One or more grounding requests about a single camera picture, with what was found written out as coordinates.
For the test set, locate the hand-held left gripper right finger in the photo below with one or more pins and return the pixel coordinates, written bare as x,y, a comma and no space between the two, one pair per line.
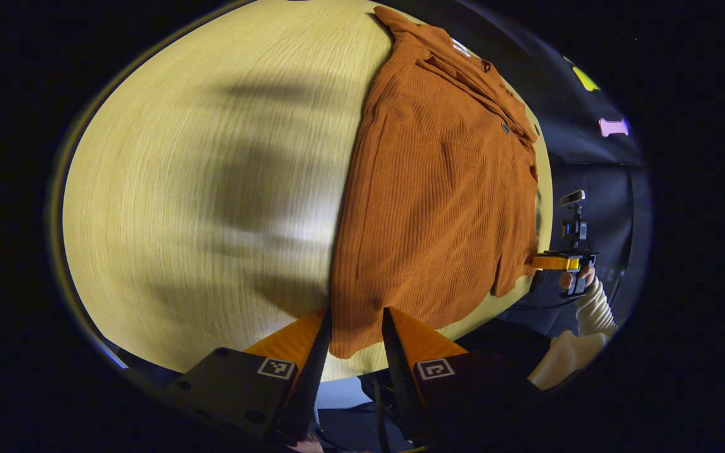
400,390

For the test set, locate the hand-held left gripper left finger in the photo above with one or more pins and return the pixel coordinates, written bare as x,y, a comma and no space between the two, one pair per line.
309,390

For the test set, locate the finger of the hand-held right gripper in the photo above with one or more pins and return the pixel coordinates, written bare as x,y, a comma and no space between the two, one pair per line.
554,262

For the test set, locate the orange ribbed button cardigan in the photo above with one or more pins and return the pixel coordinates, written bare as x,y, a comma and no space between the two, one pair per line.
432,207

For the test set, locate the black backdrop cloth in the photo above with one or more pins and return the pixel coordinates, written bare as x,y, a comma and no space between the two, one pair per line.
608,189

